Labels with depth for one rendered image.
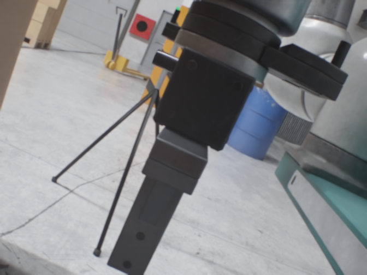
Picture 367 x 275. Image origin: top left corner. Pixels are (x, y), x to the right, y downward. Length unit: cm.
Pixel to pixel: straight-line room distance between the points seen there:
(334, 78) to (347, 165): 39
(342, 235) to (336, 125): 26
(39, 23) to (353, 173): 619
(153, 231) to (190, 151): 7
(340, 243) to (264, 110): 441
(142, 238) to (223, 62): 13
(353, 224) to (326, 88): 21
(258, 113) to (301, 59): 457
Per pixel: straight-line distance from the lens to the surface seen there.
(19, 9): 89
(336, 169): 65
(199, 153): 19
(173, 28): 54
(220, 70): 22
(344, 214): 46
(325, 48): 79
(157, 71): 520
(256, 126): 483
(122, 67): 764
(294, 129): 860
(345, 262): 42
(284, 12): 26
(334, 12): 83
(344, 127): 65
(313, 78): 26
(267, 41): 26
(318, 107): 70
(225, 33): 25
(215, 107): 22
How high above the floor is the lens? 80
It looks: 13 degrees down
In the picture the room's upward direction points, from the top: 25 degrees clockwise
